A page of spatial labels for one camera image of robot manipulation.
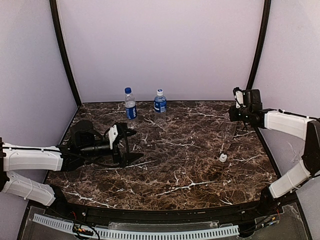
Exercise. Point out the clear bottle white cap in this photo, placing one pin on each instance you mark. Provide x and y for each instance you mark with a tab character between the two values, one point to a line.
228	129

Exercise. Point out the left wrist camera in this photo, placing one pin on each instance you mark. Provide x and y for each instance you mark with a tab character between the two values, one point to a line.
112	135

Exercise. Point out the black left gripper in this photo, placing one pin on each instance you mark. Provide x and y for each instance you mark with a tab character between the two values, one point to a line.
117	149

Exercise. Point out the right black frame post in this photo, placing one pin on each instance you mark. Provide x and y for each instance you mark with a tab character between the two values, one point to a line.
260	43

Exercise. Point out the short bottle blue label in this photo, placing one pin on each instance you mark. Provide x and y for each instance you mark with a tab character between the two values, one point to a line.
160	107

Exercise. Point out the black frame post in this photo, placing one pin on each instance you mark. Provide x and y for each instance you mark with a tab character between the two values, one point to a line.
63	51
260	43

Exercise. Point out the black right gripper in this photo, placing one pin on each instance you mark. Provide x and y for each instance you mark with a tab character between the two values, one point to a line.
233	113

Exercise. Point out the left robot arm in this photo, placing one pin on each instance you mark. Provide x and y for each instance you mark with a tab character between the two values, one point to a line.
86	145

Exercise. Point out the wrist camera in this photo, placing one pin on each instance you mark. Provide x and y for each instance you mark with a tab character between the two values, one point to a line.
239	97
112	135

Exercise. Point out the tall bottle blue cap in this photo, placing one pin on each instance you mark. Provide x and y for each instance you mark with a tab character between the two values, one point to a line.
130	108

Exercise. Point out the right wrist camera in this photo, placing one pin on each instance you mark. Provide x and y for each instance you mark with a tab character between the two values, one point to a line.
239	97

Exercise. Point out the white slotted cable duct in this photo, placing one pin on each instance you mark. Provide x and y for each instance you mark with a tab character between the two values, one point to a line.
127	231

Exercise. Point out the black front table rail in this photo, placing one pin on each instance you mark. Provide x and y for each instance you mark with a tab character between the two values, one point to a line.
232	214

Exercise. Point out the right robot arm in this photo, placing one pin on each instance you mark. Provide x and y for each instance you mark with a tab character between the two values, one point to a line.
303	146

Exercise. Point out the left black frame post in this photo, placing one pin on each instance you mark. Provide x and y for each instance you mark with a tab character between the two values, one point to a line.
63	51

